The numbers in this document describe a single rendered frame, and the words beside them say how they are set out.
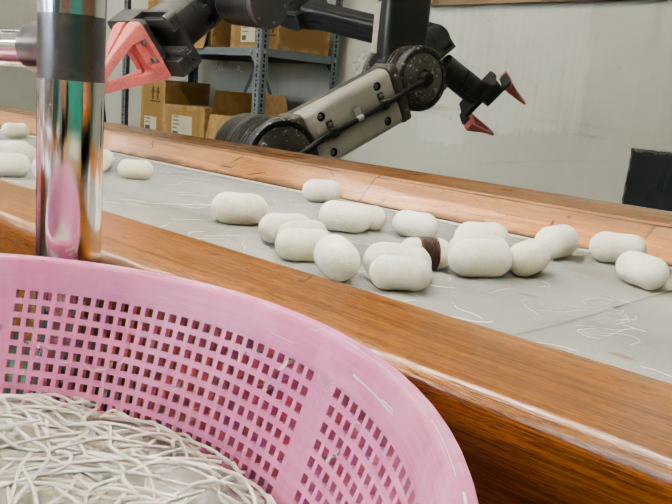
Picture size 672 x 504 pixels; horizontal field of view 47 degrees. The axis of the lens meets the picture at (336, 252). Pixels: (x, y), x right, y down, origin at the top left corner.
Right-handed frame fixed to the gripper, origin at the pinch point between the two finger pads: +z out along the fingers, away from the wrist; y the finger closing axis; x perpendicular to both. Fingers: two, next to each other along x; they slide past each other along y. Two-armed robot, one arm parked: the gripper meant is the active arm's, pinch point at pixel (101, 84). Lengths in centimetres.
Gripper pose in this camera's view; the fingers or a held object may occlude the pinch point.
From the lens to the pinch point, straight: 85.7
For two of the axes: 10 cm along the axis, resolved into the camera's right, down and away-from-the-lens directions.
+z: -6.0, 6.8, -4.2
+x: 3.7, 7.0, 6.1
